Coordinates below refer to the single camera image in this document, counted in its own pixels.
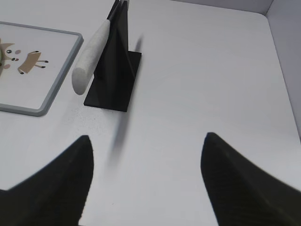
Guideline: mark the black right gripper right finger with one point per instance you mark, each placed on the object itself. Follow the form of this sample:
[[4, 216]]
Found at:
[[242, 194]]

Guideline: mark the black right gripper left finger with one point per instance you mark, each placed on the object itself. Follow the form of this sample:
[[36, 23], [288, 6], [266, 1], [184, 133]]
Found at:
[[55, 195]]

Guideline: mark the kitchen knife with white handle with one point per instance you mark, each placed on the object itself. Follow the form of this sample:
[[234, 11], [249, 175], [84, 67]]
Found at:
[[88, 60]]

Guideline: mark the black knife stand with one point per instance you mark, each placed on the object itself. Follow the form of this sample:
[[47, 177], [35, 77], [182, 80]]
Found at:
[[116, 71]]

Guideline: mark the white cutting board grey rim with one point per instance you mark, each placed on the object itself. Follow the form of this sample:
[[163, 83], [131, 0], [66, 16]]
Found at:
[[34, 62]]

